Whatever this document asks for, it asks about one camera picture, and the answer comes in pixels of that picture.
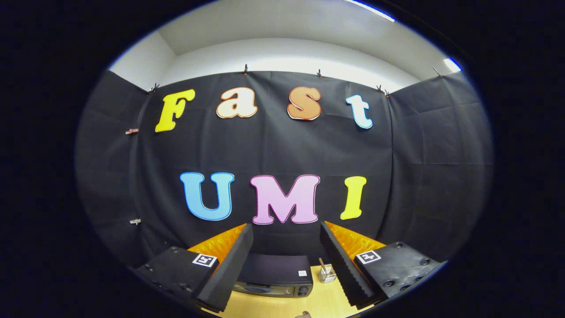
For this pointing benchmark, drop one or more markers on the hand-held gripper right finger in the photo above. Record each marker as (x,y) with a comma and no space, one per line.
(342,265)

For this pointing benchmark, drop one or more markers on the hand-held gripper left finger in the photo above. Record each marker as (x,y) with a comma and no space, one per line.
(231,265)

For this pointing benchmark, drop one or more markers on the black toaster oven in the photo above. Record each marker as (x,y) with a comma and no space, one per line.
(276,269)

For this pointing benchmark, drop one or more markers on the wooden spoon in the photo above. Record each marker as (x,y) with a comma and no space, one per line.
(322,263)

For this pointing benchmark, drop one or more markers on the row of black clips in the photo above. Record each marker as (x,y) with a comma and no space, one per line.
(245,69)

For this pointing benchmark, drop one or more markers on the small ceiling light panel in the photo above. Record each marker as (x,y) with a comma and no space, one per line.
(453,65)

